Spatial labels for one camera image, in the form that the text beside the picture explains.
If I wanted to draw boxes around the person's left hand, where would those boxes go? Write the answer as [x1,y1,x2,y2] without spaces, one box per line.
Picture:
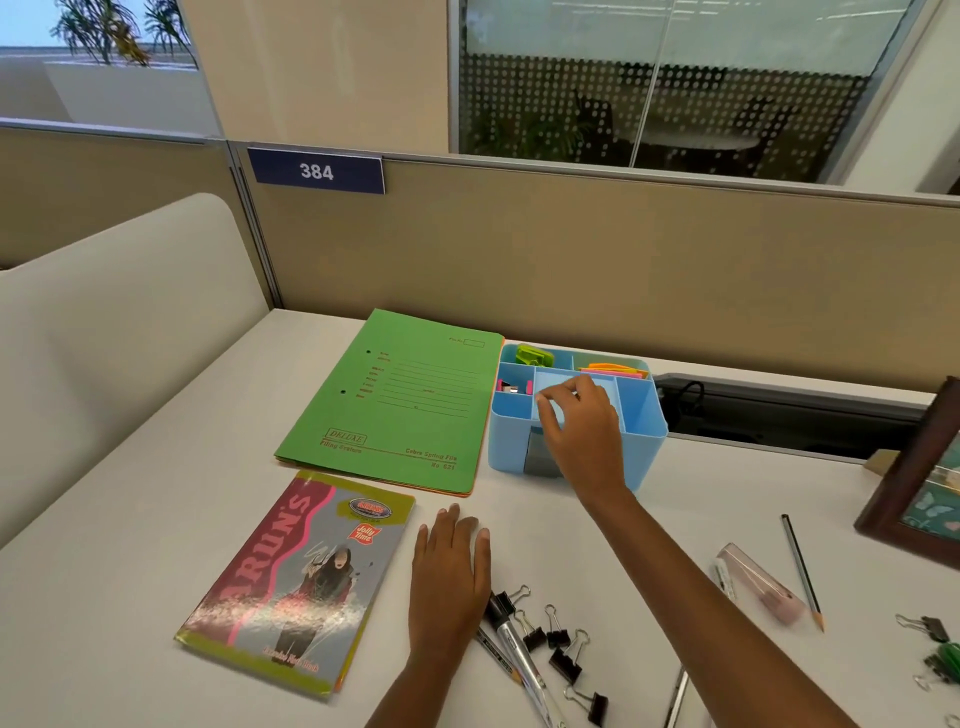
[408,504,493,666]

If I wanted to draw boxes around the person's right hand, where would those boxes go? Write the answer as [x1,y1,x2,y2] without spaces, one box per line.
[536,375,636,508]

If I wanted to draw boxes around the person's right forearm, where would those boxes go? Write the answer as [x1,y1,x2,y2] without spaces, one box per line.
[579,480,861,728]

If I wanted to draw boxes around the person's left forearm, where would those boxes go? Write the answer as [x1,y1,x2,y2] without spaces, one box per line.
[365,646,485,728]

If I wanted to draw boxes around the light blue desk organizer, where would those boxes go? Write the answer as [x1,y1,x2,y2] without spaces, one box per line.
[488,342,669,495]

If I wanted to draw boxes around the thin black pen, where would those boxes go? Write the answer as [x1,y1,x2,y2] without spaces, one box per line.
[473,628,526,685]

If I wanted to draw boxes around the black capped marker pen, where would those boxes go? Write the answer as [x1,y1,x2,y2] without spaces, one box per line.
[483,591,569,728]

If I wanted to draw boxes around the green paper file folder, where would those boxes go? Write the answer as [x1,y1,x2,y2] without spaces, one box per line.
[273,309,505,496]

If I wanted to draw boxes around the pink and green notebook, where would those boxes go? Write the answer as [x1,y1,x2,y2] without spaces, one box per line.
[174,470,416,703]

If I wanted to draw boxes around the beige cubicle partition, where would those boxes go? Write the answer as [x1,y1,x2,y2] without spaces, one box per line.
[0,118,960,396]

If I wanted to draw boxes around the silver metal pen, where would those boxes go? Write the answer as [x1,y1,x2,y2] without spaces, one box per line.
[663,666,690,728]

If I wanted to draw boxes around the dark striped pencil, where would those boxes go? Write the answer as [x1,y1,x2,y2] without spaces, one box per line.
[780,513,827,634]

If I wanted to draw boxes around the blue desk number sign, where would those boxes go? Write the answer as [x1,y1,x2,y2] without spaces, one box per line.
[246,146,387,196]

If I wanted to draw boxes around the dotted frosted glass window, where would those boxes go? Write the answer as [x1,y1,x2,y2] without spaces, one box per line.
[448,0,939,186]

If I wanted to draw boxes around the white curved desk divider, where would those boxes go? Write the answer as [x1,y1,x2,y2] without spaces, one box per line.
[0,192,272,550]

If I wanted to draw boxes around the grey binder clip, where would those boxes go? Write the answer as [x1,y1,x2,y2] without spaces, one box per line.
[894,613,951,644]

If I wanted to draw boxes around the green binder clip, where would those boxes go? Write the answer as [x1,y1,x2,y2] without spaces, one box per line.
[912,641,960,693]

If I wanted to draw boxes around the black cable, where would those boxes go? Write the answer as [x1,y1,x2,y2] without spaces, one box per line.
[658,380,707,435]

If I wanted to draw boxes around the desk cable tray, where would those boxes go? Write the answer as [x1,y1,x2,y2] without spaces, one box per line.
[651,372,937,463]

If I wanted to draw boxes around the dark brown picture frame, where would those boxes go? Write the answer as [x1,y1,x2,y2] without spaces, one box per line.
[854,376,960,565]

